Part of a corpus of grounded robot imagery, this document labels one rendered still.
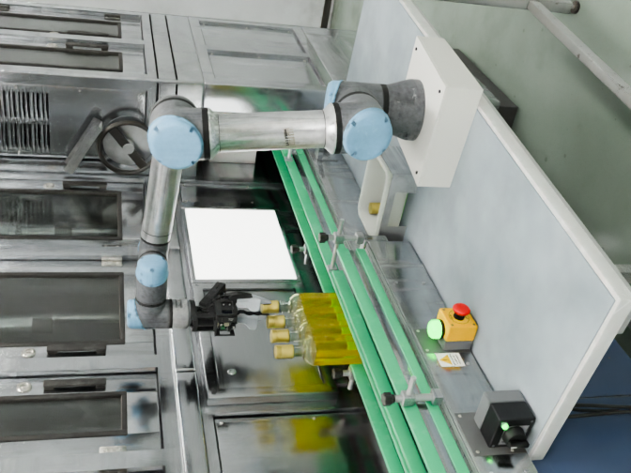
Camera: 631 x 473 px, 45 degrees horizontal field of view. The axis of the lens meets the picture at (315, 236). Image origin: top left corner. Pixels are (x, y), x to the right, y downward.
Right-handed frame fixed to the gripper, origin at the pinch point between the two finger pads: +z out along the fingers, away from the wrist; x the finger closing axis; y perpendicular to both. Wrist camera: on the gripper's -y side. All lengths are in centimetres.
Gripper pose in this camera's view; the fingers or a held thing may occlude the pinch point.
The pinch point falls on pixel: (264, 307)
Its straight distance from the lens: 202.9
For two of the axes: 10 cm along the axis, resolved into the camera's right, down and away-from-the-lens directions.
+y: 2.2, 5.5, -8.1
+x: 1.6, -8.3, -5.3
